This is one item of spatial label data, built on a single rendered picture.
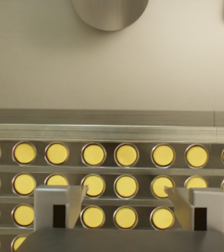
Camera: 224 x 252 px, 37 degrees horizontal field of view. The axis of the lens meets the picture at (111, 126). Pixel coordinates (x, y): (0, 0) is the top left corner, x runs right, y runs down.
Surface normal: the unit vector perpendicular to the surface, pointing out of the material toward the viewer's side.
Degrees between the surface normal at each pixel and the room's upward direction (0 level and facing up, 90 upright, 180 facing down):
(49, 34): 0
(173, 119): 0
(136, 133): 0
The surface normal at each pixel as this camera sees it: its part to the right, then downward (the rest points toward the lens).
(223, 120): -0.03, 0.00
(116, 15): 0.18, 0.98
